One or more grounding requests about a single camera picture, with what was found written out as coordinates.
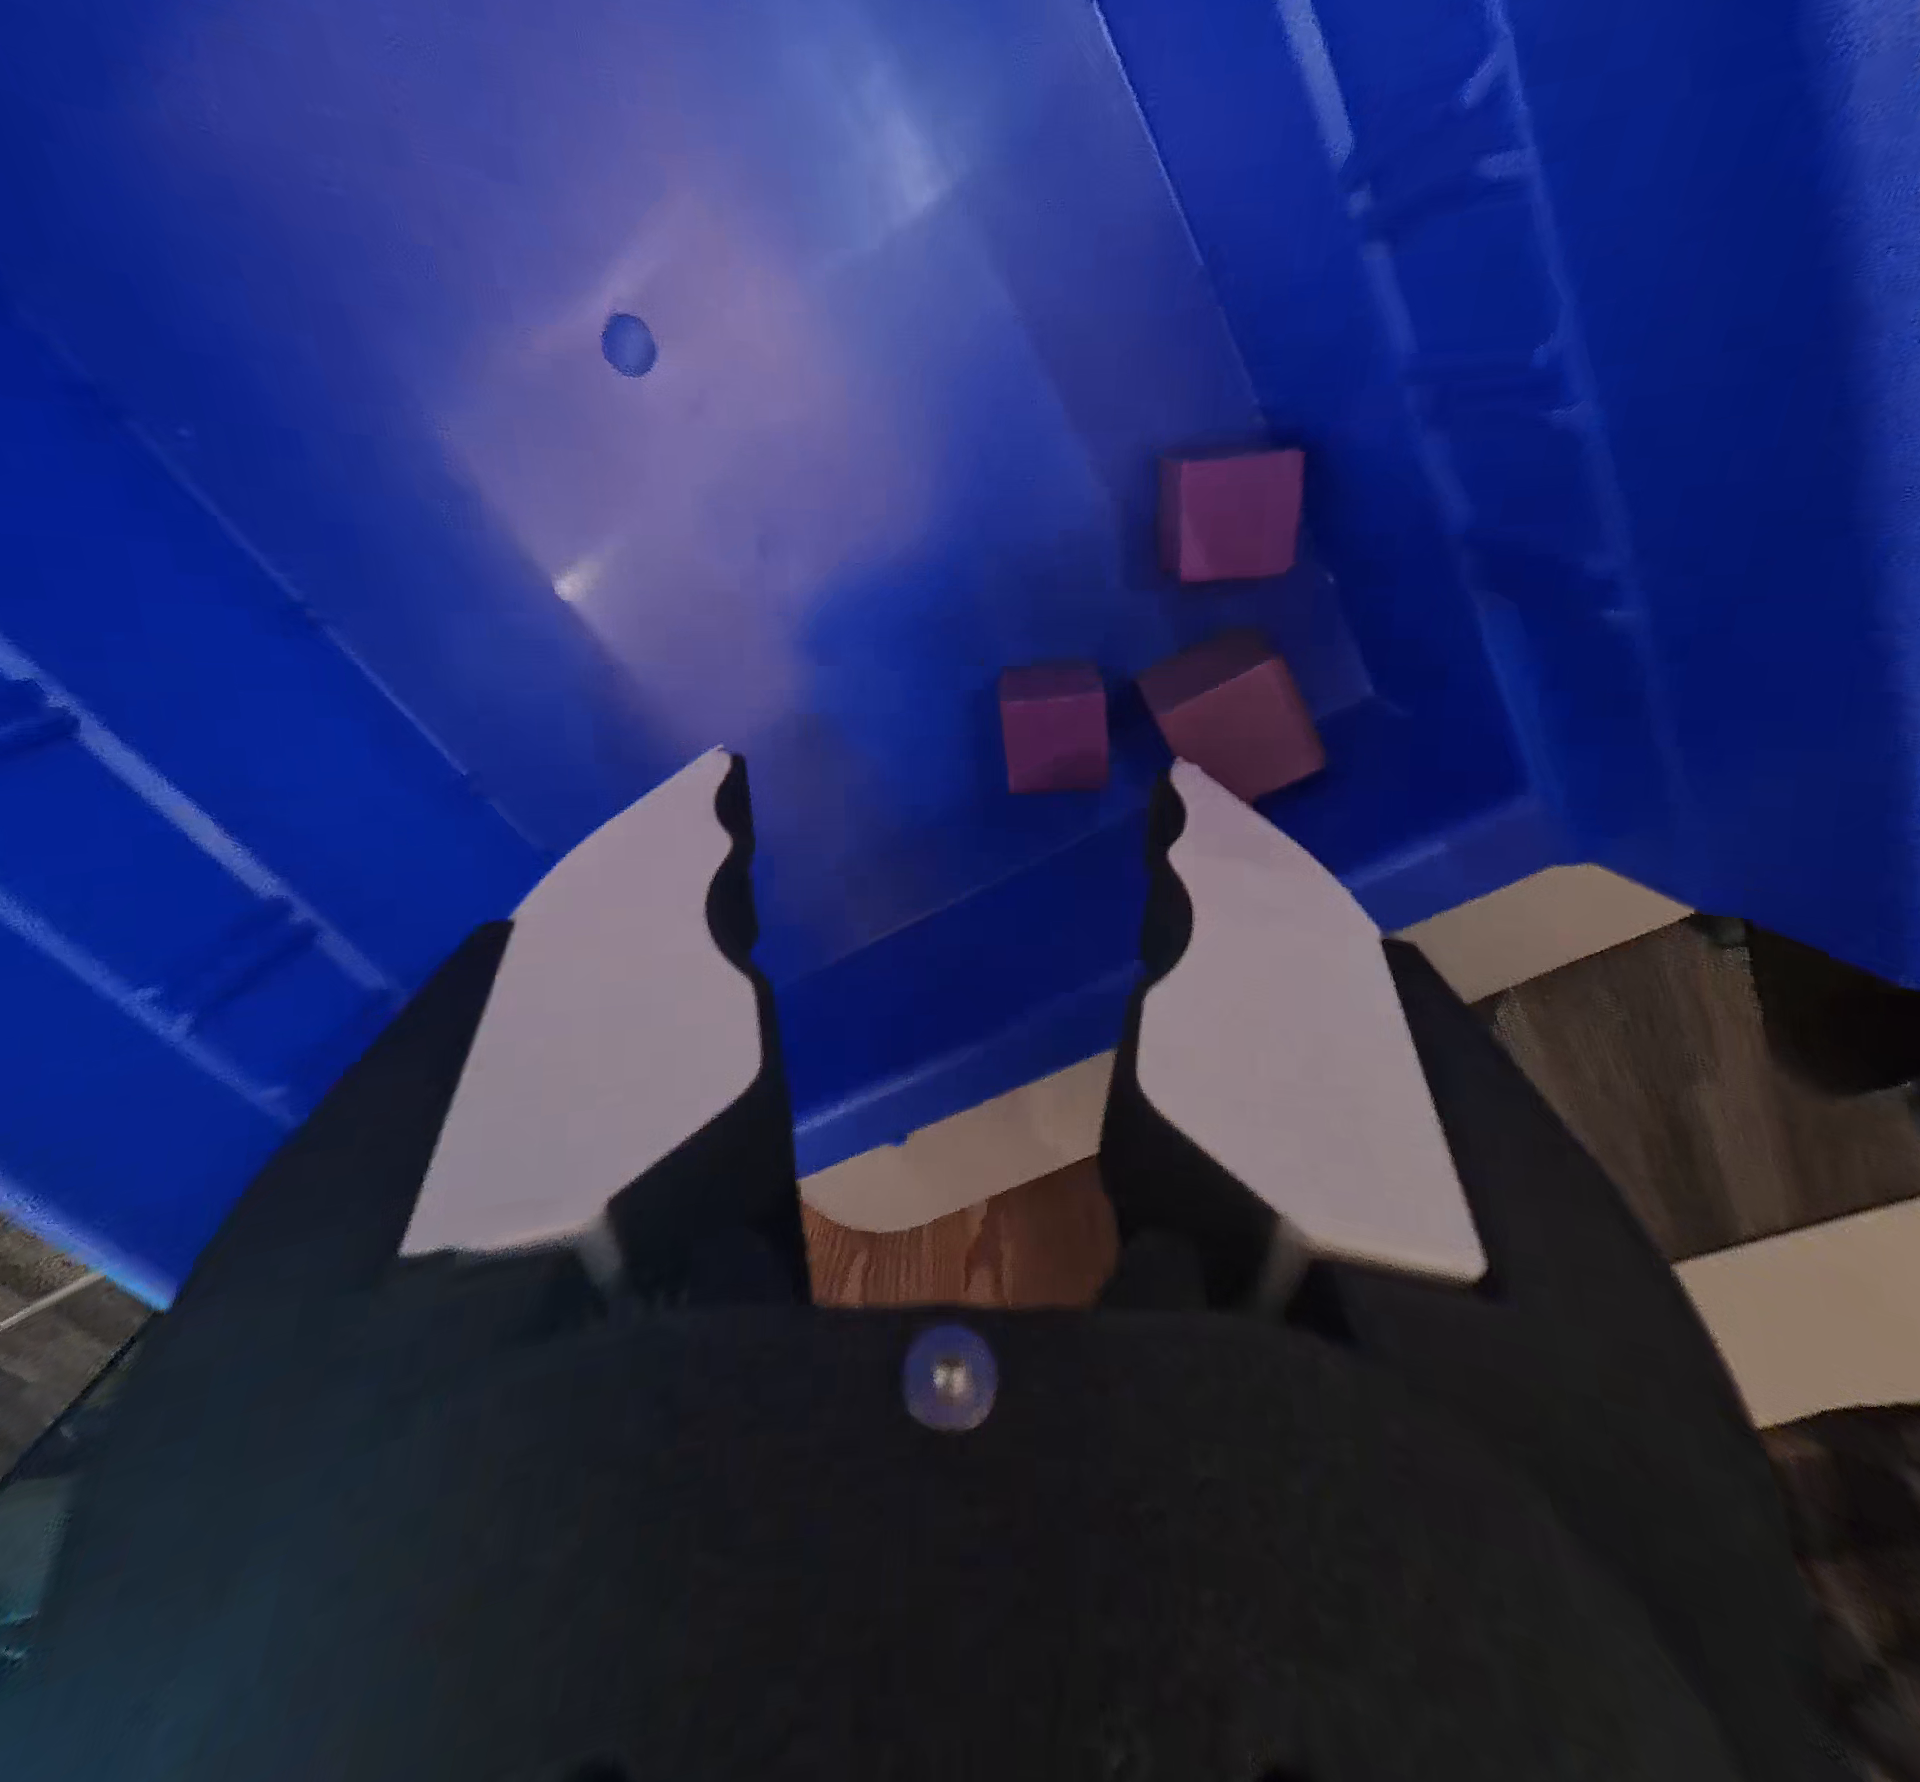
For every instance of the blue plastic bin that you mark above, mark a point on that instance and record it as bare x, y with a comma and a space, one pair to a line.
450, 161

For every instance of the purple wooden cube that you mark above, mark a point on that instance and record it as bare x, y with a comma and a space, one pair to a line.
1237, 514
1237, 726
1054, 733

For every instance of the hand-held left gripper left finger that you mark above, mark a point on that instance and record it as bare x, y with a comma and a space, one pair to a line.
601, 1033

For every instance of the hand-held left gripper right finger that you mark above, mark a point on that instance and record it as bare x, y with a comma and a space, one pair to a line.
1305, 1062

